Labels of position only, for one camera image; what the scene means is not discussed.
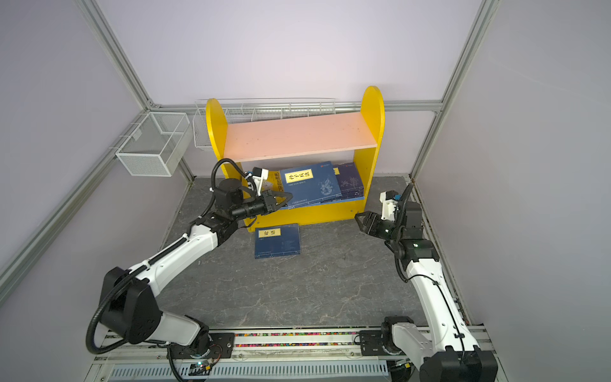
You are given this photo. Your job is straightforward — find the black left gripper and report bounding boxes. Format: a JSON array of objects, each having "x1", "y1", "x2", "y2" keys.
[{"x1": 232, "y1": 190, "x2": 292, "y2": 221}]

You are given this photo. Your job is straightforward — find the blue book bottom stack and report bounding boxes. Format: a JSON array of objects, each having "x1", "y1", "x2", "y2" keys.
[{"x1": 279, "y1": 162, "x2": 341, "y2": 209}]

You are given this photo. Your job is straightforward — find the blue book lowest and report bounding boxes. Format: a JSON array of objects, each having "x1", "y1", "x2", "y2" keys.
[{"x1": 334, "y1": 162, "x2": 364, "y2": 200}]

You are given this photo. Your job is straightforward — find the blue book yellow label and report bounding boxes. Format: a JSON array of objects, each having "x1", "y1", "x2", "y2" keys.
[{"x1": 255, "y1": 224, "x2": 301, "y2": 259}]

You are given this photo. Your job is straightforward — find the yellow cartoon book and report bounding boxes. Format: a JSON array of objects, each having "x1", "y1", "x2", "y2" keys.
[{"x1": 262, "y1": 171, "x2": 283, "y2": 192}]

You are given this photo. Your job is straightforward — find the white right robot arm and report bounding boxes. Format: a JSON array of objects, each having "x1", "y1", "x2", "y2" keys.
[{"x1": 355, "y1": 200, "x2": 498, "y2": 381}]

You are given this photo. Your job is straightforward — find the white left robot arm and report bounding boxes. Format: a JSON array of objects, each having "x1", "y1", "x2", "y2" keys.
[{"x1": 85, "y1": 178, "x2": 293, "y2": 357}]

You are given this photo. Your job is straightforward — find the yellow bookshelf with coloured shelves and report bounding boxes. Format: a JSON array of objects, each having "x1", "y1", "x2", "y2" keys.
[{"x1": 206, "y1": 86, "x2": 385, "y2": 231}]

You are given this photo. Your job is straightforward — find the white mesh basket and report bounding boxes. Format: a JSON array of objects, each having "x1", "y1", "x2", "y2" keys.
[{"x1": 116, "y1": 111, "x2": 193, "y2": 178}]

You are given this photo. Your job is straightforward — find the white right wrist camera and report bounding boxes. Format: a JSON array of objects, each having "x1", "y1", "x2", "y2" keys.
[{"x1": 380, "y1": 190, "x2": 401, "y2": 221}]

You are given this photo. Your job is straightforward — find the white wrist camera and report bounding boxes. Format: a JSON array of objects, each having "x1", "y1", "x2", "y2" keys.
[
  {"x1": 251, "y1": 167, "x2": 269, "y2": 196},
  {"x1": 380, "y1": 190, "x2": 401, "y2": 221}
]

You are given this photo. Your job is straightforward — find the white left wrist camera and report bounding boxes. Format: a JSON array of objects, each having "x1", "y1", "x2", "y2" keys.
[{"x1": 251, "y1": 167, "x2": 269, "y2": 196}]

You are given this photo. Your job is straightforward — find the white wire rack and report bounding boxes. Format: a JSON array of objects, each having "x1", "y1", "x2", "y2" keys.
[{"x1": 191, "y1": 98, "x2": 337, "y2": 151}]

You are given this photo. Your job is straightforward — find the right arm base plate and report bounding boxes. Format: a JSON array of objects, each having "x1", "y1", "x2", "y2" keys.
[{"x1": 354, "y1": 328, "x2": 429, "y2": 357}]

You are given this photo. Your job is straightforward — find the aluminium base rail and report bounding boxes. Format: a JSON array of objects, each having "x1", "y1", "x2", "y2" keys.
[{"x1": 85, "y1": 327, "x2": 418, "y2": 381}]

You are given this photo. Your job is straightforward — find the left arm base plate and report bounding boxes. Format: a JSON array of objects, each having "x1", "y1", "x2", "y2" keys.
[{"x1": 170, "y1": 332, "x2": 235, "y2": 360}]

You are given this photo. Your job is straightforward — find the aluminium frame rail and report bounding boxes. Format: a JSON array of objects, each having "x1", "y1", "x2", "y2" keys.
[{"x1": 0, "y1": 0, "x2": 192, "y2": 307}]

